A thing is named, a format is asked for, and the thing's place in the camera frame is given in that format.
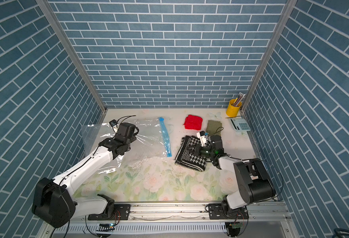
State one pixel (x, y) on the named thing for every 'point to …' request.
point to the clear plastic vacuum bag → (152, 142)
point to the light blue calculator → (240, 124)
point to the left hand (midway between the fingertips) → (133, 134)
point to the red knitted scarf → (193, 122)
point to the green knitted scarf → (213, 127)
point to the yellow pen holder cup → (232, 111)
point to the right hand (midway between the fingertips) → (188, 150)
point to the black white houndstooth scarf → (186, 157)
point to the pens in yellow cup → (239, 98)
